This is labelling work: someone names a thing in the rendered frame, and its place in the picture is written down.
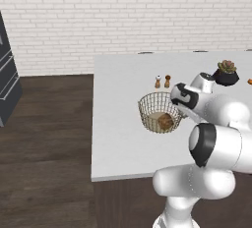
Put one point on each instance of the white-topped wooden salt shaker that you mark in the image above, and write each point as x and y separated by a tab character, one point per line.
157	82

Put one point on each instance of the succulent in black pot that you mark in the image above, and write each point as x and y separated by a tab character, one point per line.
226	76

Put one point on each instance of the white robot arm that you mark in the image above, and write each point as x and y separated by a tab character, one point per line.
216	153

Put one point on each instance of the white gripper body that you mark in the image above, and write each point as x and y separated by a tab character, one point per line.
184	112

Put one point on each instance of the brown bread loaf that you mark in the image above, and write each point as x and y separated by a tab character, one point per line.
165	121

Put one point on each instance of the brown wooden pepper shaker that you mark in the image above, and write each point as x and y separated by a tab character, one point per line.
167	82

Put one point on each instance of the small orange fruit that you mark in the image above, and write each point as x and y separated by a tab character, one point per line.
250	81

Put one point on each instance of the dark grey fridge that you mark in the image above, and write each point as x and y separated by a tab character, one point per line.
7	84

